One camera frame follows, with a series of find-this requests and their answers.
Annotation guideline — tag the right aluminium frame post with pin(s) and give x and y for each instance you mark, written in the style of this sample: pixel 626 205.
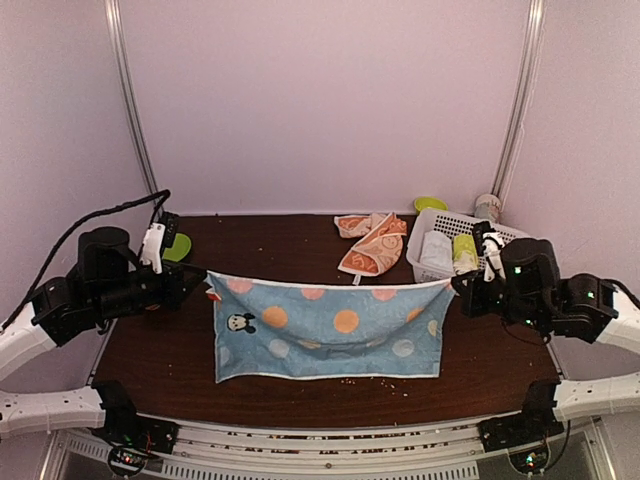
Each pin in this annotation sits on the right aluminium frame post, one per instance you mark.
pixel 523 95

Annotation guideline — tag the green plate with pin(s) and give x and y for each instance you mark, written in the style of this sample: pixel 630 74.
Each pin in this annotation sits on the green plate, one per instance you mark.
pixel 179 250

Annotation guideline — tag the orange patterned towel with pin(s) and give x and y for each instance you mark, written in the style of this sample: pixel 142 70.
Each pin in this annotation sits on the orange patterned towel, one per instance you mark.
pixel 380 240

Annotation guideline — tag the blue polka dot towel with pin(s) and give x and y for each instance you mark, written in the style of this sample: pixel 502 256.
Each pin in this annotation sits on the blue polka dot towel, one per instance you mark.
pixel 310 332

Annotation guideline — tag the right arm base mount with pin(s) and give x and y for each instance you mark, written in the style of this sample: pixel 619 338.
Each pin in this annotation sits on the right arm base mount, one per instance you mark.
pixel 520 430

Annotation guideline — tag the white rolled towel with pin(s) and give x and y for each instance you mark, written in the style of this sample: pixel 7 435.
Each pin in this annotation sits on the white rolled towel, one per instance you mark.
pixel 436 250

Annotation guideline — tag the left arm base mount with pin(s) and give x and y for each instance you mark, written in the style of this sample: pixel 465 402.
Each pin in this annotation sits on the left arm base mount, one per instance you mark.
pixel 135 440

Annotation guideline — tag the green rolled towel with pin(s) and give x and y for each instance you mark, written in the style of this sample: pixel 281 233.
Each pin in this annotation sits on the green rolled towel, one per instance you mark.
pixel 465 258

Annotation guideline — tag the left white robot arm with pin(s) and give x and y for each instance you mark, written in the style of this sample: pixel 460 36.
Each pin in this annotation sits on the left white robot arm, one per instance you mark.
pixel 46 321

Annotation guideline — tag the left aluminium frame post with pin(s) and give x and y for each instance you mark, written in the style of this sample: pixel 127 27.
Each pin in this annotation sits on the left aluminium frame post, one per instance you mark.
pixel 117 38

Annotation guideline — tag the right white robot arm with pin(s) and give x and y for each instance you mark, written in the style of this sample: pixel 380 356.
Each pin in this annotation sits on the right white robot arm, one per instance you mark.
pixel 596 311

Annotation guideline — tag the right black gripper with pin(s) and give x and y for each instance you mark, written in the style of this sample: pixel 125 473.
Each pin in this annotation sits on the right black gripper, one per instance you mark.
pixel 470 293

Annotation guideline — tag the aluminium frame post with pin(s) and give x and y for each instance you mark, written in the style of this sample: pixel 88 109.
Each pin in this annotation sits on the aluminium frame post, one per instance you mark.
pixel 117 38
pixel 523 95

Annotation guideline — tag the small green bowl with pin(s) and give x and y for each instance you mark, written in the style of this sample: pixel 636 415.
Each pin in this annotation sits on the small green bowl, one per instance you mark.
pixel 424 203

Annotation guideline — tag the white plastic basket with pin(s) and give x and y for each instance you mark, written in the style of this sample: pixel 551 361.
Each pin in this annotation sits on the white plastic basket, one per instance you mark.
pixel 448 223

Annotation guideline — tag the front metal rail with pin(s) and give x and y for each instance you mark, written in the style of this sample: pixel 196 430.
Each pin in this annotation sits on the front metal rail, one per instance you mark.
pixel 461 449

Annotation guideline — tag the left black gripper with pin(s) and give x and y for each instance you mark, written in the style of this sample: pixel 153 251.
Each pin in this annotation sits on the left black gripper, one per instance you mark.
pixel 174 291

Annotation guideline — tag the patterned paper cup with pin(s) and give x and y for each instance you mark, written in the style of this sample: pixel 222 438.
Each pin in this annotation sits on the patterned paper cup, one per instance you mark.
pixel 488 207

